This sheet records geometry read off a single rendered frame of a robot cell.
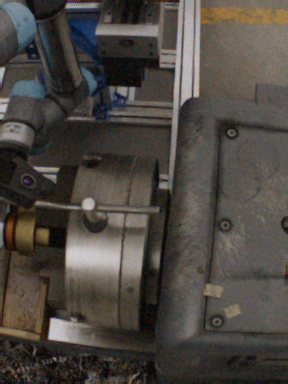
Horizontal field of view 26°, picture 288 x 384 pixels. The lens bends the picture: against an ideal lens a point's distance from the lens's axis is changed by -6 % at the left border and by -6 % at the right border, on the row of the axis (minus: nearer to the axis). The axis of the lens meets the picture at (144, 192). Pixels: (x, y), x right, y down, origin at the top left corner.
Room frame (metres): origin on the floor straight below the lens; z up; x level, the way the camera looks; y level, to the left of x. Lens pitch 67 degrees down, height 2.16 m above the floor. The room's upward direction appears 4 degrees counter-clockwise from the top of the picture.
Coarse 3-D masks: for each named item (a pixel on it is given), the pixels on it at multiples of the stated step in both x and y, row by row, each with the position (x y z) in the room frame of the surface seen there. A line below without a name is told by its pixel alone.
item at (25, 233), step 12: (12, 216) 0.43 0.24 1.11; (24, 216) 0.42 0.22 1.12; (12, 228) 0.40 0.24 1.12; (24, 228) 0.40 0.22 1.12; (36, 228) 0.40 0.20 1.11; (48, 228) 0.40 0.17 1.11; (12, 240) 0.38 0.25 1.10; (24, 240) 0.38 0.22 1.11; (36, 240) 0.38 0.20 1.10; (48, 240) 0.38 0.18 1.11; (24, 252) 0.36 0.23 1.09
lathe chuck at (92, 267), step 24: (96, 168) 0.46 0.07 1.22; (120, 168) 0.46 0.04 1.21; (72, 192) 0.41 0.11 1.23; (96, 192) 0.41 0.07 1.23; (120, 192) 0.41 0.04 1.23; (72, 216) 0.37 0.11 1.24; (120, 216) 0.36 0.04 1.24; (72, 240) 0.33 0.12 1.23; (96, 240) 0.33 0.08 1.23; (120, 240) 0.33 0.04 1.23; (72, 264) 0.30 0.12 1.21; (96, 264) 0.30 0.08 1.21; (120, 264) 0.29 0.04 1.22; (72, 288) 0.27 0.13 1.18; (96, 288) 0.26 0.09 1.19; (72, 312) 0.24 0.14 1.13; (96, 312) 0.23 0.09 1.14
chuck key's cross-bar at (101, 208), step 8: (0, 200) 0.37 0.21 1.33; (8, 200) 0.37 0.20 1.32; (40, 200) 0.37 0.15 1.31; (48, 208) 0.36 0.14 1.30; (56, 208) 0.36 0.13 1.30; (64, 208) 0.36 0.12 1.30; (72, 208) 0.35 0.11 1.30; (80, 208) 0.35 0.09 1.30; (104, 208) 0.35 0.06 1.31; (112, 208) 0.35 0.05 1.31; (120, 208) 0.35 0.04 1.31; (128, 208) 0.35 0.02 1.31; (136, 208) 0.35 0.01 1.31; (144, 208) 0.35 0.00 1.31; (152, 208) 0.34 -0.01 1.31
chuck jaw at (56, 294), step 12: (36, 252) 0.36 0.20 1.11; (48, 252) 0.36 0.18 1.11; (60, 252) 0.35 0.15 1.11; (36, 264) 0.34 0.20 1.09; (48, 264) 0.33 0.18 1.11; (60, 264) 0.33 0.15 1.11; (48, 276) 0.31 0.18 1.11; (60, 276) 0.31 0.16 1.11; (60, 288) 0.28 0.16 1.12; (48, 300) 0.26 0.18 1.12; (60, 300) 0.26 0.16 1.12
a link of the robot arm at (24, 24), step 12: (0, 12) 0.52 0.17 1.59; (12, 12) 0.51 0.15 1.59; (24, 12) 0.52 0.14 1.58; (0, 24) 0.49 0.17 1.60; (12, 24) 0.49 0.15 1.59; (24, 24) 0.50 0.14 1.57; (0, 36) 0.47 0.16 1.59; (12, 36) 0.48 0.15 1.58; (24, 36) 0.49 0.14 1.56; (0, 48) 0.46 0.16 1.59; (12, 48) 0.47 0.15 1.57; (0, 60) 0.45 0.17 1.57
